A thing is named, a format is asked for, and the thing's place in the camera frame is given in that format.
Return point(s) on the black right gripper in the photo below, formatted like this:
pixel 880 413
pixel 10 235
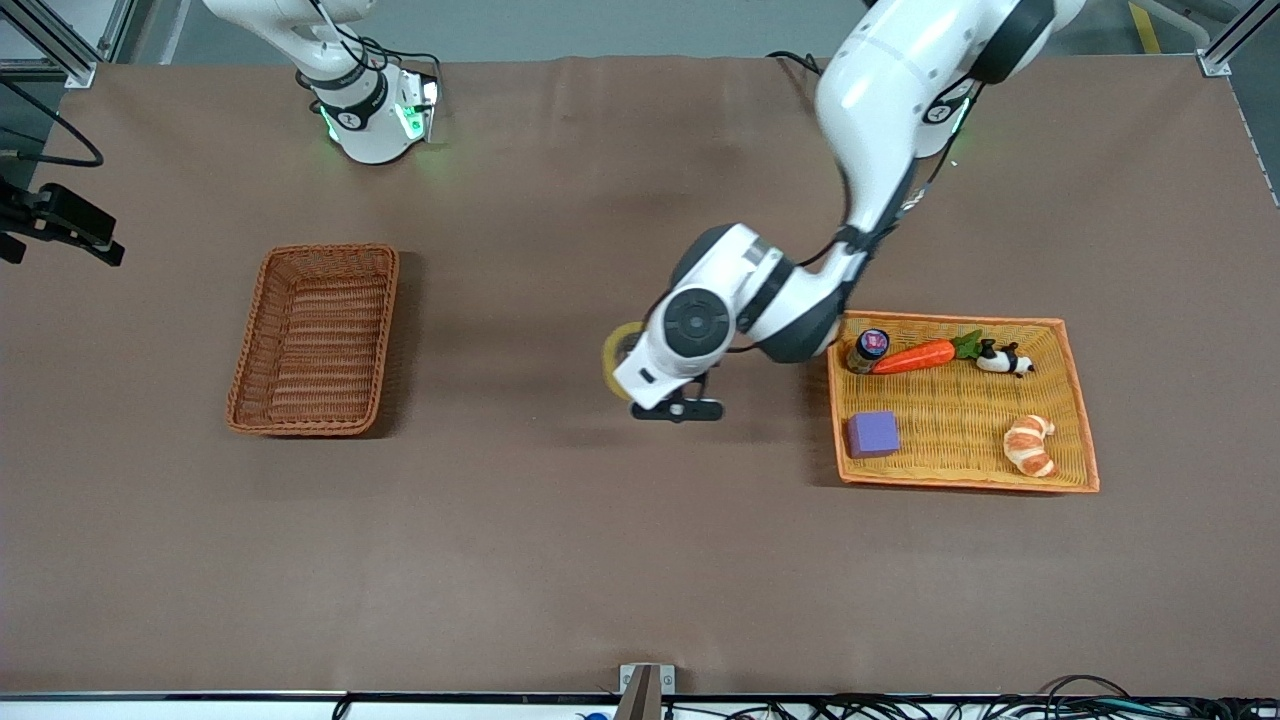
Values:
pixel 58 215

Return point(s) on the yellow clear tape roll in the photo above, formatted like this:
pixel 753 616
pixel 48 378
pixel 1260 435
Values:
pixel 610 365

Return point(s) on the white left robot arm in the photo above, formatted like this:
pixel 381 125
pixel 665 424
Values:
pixel 880 90

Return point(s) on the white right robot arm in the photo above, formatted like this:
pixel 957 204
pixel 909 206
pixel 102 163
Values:
pixel 365 130

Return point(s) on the brown deep wicker basket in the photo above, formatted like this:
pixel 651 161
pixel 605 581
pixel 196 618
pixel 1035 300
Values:
pixel 300 400

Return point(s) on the orange flat wicker basket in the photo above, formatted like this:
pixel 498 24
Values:
pixel 950 465

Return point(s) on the brown table cloth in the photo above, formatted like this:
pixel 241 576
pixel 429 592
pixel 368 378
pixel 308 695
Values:
pixel 640 550

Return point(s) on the small jar with dark lid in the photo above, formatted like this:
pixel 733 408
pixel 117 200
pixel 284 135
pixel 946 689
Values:
pixel 872 343

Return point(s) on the purple foam cube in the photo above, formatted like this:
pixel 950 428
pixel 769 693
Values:
pixel 873 435

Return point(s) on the orange toy carrot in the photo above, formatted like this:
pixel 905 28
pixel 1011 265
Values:
pixel 915 357

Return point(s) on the grey base connector box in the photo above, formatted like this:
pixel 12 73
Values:
pixel 425 100

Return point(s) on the small metal clamp plate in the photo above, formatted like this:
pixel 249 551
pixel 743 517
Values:
pixel 666 680

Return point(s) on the grey brown upright bar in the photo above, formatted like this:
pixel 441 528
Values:
pixel 640 700

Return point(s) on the black white panda toy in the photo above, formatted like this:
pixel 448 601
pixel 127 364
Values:
pixel 1000 360

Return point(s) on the toy croissant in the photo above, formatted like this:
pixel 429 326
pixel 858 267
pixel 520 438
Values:
pixel 1028 447

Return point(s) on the aluminium frame profile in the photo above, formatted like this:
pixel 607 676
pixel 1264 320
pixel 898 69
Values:
pixel 1215 62
pixel 75 68

